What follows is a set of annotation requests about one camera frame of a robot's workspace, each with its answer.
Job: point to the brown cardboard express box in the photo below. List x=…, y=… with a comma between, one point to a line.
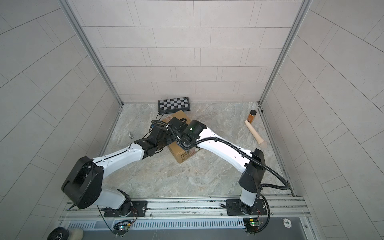
x=180, y=154

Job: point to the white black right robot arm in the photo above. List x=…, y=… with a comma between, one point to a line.
x=249, y=163

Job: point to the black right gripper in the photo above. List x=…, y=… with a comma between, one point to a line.
x=180, y=140

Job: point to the left green circuit board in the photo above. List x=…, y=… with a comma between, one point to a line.
x=122, y=226

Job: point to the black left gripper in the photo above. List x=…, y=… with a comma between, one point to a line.
x=166, y=136

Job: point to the white round sticker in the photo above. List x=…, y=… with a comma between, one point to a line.
x=287, y=223

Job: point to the right green circuit board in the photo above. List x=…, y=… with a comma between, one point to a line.
x=251, y=225

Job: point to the brown spice jar black lid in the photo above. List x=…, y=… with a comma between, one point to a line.
x=251, y=116

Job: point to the black white chessboard case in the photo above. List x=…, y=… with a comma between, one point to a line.
x=170, y=106

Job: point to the aluminium mounting rail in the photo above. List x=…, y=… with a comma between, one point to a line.
x=195, y=208

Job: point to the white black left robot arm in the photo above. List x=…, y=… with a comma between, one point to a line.
x=83, y=185

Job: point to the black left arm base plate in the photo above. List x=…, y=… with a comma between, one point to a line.
x=131, y=209

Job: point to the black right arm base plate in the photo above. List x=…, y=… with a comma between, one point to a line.
x=237, y=208

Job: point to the wooden rolling pin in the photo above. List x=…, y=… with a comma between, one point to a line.
x=261, y=142

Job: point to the black wheel roller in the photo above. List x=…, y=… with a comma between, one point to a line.
x=59, y=233

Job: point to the green circuit board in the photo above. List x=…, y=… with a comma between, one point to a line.
x=122, y=226
x=251, y=225

